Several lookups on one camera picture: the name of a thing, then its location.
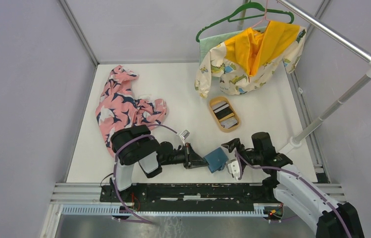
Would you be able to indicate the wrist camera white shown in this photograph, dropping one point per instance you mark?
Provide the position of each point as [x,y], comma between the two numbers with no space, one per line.
[183,136]
[234,167]

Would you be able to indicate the green plastic hanger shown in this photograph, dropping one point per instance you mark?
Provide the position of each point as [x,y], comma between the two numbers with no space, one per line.
[240,15]

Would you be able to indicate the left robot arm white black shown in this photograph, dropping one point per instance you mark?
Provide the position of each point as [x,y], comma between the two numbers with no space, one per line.
[137,145]

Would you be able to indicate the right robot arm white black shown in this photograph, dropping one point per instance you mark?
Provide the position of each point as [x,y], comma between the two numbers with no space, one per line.
[327,217]

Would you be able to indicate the dinosaur print yellow lined jacket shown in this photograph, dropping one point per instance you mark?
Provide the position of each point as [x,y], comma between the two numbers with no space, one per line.
[280,44]

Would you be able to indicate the grey striped credit card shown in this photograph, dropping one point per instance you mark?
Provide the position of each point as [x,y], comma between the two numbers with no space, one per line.
[219,106]

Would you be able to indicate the blue leather card holder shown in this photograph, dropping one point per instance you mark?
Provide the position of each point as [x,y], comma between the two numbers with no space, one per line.
[216,160]

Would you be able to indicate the pink shark print garment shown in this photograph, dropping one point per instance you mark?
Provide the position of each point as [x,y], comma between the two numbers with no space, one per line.
[118,108]

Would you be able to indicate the black credit card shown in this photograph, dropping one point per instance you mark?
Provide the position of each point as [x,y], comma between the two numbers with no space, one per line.
[224,113]

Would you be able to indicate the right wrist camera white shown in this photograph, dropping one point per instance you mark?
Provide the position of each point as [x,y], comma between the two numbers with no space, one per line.
[234,167]

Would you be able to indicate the pink wire hanger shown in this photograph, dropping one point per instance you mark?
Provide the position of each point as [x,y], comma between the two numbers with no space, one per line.
[263,19]

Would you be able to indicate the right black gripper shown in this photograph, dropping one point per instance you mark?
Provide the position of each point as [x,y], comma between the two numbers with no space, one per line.
[235,143]

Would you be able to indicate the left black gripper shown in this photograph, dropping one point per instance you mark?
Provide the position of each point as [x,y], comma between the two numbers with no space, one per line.
[192,160]

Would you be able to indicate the silver credit card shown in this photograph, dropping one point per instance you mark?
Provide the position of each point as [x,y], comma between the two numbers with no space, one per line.
[229,123]

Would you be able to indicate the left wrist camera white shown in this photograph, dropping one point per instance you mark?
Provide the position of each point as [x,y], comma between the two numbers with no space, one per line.
[183,136]

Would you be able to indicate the oval wooden tray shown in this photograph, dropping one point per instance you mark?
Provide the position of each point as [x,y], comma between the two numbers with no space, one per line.
[215,100]

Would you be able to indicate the light green cloth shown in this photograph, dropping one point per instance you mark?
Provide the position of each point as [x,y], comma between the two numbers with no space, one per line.
[213,65]

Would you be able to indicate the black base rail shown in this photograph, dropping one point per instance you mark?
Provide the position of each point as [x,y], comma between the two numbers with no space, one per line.
[193,197]

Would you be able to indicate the metal clothes rack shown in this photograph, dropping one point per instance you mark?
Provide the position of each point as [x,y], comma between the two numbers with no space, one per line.
[335,74]

